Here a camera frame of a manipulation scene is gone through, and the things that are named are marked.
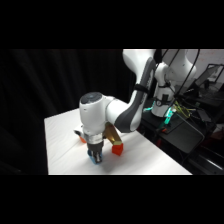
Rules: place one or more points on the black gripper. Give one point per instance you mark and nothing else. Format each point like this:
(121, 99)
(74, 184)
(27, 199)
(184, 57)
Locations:
(95, 147)

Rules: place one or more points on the blue plastic cup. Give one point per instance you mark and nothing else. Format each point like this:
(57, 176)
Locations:
(90, 157)

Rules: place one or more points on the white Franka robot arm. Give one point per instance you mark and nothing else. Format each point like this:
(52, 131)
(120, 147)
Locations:
(96, 116)

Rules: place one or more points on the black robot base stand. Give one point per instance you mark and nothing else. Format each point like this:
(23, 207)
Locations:
(186, 133)

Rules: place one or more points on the orange plastic cup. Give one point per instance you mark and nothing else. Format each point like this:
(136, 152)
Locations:
(82, 139)

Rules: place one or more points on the red cube block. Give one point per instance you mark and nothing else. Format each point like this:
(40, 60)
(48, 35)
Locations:
(117, 149)

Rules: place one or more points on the small green light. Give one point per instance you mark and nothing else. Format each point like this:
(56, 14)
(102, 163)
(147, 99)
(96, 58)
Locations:
(168, 116)

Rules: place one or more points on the black curtain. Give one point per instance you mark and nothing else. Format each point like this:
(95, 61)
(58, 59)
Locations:
(33, 86)

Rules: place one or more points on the dark laptop screen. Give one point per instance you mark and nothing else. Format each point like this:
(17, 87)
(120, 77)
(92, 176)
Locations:
(209, 77)

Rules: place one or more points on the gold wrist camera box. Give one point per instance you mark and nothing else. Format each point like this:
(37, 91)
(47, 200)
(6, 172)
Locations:
(112, 134)

